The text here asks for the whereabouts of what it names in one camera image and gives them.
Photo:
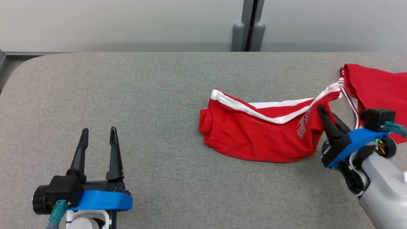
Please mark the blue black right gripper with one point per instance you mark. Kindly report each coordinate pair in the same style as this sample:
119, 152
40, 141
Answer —
349, 144

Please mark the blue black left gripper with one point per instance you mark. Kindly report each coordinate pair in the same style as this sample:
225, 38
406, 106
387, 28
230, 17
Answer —
101, 200

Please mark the red white basketball jersey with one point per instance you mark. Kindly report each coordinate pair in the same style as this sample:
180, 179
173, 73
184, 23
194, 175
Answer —
375, 86

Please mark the red white basketball shorts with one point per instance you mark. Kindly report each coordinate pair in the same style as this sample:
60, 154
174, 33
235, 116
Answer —
254, 133

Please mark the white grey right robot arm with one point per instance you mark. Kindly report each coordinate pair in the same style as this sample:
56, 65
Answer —
384, 190

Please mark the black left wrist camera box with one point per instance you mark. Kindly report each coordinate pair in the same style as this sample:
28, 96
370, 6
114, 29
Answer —
63, 190

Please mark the grey rounded post foot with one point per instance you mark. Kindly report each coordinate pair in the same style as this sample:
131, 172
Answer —
237, 36
258, 36

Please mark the grey partition joint post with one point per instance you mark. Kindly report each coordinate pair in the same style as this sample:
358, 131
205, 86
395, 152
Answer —
248, 12

